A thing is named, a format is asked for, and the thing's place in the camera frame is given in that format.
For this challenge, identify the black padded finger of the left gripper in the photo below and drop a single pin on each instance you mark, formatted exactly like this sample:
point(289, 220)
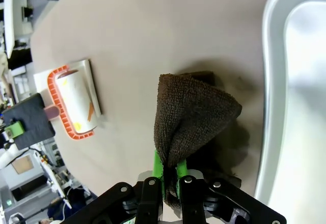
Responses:
point(30, 119)

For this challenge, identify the black right gripper left finger with green tip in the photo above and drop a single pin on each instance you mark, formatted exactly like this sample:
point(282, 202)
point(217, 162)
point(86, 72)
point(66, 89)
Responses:
point(150, 201)

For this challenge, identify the black right gripper right finger with green tip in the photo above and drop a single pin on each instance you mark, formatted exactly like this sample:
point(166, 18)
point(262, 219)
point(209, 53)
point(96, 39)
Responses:
point(191, 201)

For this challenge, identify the orange lint roller white roll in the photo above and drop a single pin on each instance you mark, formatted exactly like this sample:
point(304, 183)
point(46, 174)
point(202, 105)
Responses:
point(74, 101)

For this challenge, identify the brown microfibre cloth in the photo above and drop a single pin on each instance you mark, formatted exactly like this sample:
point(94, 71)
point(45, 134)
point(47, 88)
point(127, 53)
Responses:
point(188, 112)

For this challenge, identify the white box with brown panel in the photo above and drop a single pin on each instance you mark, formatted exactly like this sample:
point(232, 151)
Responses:
point(20, 168)

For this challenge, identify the white lint roller base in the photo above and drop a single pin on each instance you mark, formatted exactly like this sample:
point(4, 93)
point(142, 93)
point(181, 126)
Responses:
point(93, 86)

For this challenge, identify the white upright panel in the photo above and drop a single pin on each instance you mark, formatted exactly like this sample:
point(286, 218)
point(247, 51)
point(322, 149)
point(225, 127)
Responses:
point(11, 15)

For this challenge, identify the white plastic tray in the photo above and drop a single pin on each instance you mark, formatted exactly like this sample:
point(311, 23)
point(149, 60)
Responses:
point(298, 107)

